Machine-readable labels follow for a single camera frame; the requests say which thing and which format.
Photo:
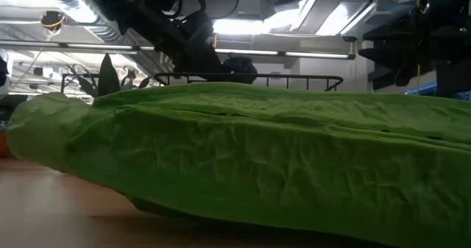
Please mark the green leafy lettuce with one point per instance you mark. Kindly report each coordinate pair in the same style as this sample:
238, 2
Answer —
235, 148

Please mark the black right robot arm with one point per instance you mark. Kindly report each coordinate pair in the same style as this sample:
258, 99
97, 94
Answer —
456, 5

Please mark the long ceiling light bar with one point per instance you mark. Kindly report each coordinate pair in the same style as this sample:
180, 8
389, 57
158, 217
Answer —
294, 54
92, 46

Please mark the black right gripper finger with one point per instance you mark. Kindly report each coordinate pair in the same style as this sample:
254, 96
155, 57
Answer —
397, 35
390, 58

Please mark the silver ventilation duct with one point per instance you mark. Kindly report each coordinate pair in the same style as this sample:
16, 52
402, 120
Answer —
95, 23

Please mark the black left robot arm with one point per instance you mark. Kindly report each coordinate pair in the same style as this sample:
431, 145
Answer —
147, 9

